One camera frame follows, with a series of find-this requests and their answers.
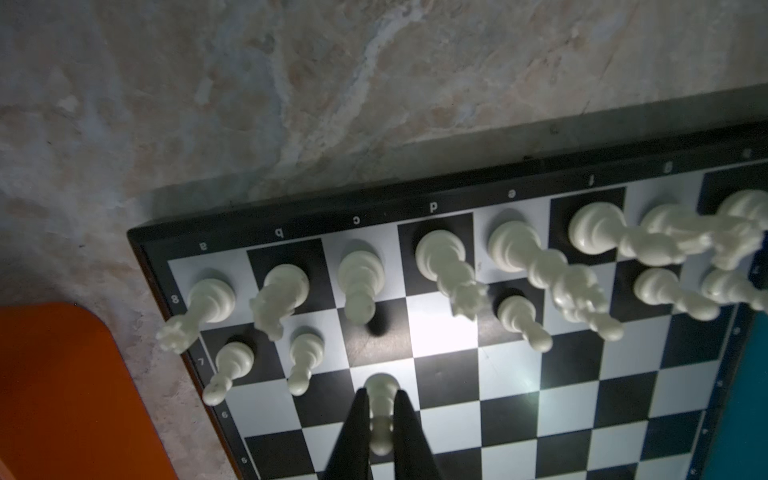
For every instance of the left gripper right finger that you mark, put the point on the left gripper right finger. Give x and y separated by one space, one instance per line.
413 458

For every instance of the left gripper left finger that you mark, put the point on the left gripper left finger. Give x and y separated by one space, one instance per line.
350 456

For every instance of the white pawn far left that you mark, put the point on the white pawn far left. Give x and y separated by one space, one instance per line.
233 361

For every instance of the white back row piece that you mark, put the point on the white back row piece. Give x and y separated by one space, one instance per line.
210 301

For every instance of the black white chessboard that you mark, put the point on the black white chessboard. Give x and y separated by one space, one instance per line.
523 357

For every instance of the orange plastic bin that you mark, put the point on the orange plastic bin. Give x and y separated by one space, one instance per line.
69 406

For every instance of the blue plastic bin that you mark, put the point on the blue plastic bin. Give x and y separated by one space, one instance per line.
739 450

